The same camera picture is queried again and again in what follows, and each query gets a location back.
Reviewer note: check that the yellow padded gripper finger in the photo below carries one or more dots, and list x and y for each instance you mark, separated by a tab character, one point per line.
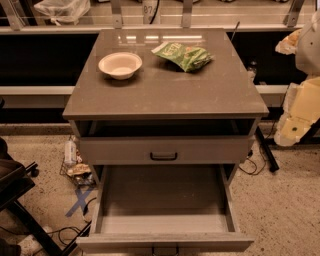
301	110
288	45

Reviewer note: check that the green jalapeno chip bag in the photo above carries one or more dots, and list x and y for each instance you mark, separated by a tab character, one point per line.
188	58

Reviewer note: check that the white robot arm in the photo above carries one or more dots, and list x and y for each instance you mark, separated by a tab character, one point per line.
307	55

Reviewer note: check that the upper grey drawer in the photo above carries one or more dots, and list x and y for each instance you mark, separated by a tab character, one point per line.
191	150

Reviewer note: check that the grey drawer cabinet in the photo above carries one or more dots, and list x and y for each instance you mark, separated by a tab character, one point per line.
160	100

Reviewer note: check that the open lower grey drawer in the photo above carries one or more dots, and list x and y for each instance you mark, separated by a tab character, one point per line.
165	209

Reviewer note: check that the clear plastic bag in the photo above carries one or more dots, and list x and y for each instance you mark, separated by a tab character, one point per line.
63	11

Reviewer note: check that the black metal leg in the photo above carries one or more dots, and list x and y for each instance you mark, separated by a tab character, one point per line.
273	166

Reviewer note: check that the white paper bowl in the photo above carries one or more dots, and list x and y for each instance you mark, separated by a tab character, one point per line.
121	65

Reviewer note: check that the white plastic bottle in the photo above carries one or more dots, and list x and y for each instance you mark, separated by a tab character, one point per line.
70	153

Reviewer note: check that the black office chair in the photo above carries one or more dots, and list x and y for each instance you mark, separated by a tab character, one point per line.
15	182

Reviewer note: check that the white power strip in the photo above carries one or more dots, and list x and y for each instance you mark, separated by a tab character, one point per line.
29	246

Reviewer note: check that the black drawer handle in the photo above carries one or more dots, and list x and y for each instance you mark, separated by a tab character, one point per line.
163	156

